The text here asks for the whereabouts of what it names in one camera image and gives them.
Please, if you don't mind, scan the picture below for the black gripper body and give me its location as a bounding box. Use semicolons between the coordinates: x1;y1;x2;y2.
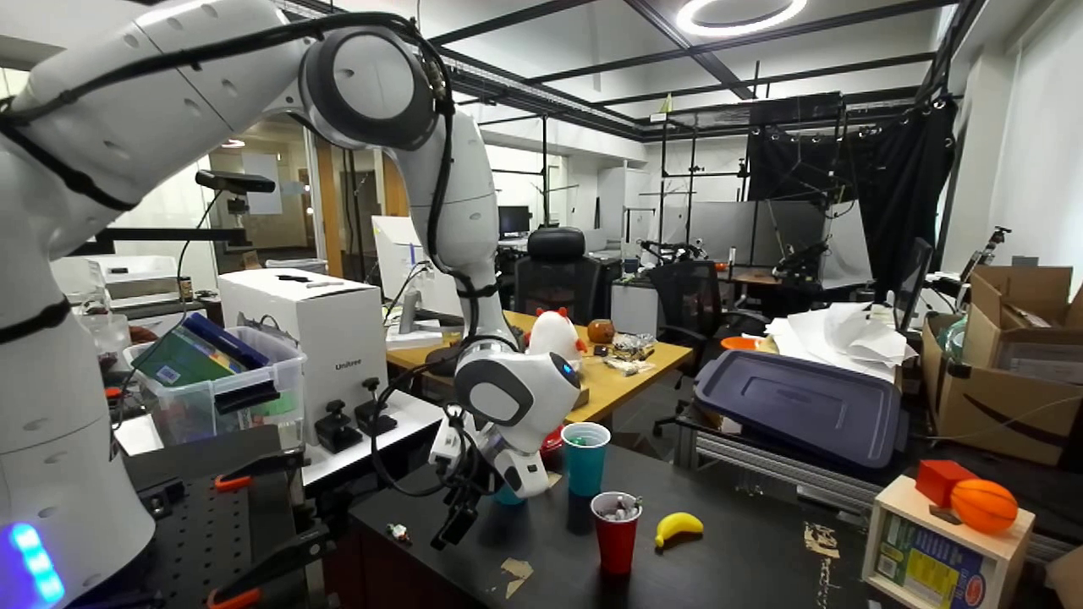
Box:
446;442;508;520

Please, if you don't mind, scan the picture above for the red plastic cup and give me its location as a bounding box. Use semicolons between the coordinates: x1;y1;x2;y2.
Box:
586;486;647;581

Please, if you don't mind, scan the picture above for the red plastic bowl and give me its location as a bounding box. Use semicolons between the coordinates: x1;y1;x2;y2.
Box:
538;422;570;475

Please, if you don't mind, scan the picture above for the black hand controller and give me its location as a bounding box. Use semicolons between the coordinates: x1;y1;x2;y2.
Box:
351;389;403;442
313;397;367;457

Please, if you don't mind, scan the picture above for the white side table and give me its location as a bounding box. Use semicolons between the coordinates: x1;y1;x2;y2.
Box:
109;387;451;490

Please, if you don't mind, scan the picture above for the white hard hat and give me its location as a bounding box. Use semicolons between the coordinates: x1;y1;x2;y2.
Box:
525;307;586;364

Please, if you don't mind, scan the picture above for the wooden desk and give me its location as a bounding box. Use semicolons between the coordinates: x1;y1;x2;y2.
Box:
387;307;698;431

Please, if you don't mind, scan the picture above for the brown ball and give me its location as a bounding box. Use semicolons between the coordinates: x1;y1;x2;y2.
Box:
583;315;620;351

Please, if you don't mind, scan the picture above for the clear round container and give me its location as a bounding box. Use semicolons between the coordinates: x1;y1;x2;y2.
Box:
602;327;660;377

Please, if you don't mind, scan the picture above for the yellow toy banana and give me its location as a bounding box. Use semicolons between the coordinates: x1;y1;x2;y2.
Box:
650;508;710;556

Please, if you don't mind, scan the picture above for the white carton box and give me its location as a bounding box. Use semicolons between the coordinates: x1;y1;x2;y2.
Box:
218;264;393;439

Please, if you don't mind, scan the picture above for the black office chair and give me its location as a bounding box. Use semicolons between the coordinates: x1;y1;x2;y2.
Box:
508;223;609;327
644;253;727;351

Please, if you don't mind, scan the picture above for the white backed monitor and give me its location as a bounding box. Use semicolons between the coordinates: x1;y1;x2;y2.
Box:
371;212;466;335

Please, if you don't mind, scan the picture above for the black perforated metal cart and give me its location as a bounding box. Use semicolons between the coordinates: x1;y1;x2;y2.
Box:
114;433;342;609

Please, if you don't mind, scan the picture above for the clear plastic bin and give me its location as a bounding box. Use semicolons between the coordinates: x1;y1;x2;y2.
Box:
130;322;313;451

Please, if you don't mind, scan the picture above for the blue book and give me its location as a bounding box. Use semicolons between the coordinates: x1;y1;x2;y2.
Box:
177;310;274;371

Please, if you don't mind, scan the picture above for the green book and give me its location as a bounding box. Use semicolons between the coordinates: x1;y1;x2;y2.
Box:
133;326;236;389

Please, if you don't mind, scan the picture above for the dark blue tote lid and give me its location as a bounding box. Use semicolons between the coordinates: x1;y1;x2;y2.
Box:
691;349;908;475

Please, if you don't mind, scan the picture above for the white paper pile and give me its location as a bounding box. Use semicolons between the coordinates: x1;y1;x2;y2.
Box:
762;297;920;382

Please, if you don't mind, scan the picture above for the wooden toy box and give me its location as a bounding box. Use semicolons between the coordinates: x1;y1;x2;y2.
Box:
859;469;1040;609

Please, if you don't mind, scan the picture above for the red toy block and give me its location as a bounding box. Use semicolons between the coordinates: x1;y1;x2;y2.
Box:
910;457;976;510

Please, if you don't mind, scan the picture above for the black curtain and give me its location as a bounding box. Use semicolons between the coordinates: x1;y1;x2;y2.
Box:
746;91;964;297

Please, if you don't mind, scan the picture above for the green bottle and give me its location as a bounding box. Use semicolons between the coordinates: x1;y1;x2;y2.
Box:
941;304;976;364

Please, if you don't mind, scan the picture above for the orange toy ball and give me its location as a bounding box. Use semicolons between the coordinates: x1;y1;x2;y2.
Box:
948;475;1021;541

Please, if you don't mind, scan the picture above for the large cardboard box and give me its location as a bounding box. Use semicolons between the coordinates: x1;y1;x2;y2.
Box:
917;315;1083;469

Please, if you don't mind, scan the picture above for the open cardboard box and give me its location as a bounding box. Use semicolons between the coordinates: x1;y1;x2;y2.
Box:
964;261;1077;335

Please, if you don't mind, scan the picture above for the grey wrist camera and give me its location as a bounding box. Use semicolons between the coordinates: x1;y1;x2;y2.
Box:
430;417;466;469

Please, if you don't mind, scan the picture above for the black clamp orange handle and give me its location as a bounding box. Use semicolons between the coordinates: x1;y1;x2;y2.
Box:
205;448;313;500
205;526;331;609

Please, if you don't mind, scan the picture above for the ring ceiling light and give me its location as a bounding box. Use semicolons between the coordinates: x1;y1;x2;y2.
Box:
671;0;816;45

